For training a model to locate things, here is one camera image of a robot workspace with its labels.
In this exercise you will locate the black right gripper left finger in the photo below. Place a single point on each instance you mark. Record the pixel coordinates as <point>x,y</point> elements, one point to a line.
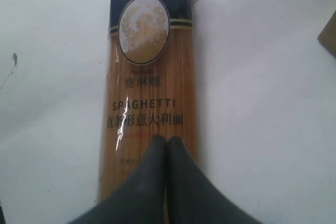
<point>140,199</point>

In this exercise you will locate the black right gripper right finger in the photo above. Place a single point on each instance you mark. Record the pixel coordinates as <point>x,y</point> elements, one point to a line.
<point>191,197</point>

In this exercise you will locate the spaghetti packet dark blue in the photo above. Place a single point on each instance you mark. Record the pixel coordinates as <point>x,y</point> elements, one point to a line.
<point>150,84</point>

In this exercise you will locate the brown paper bag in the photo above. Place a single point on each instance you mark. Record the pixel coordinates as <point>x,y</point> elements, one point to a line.
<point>327,36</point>

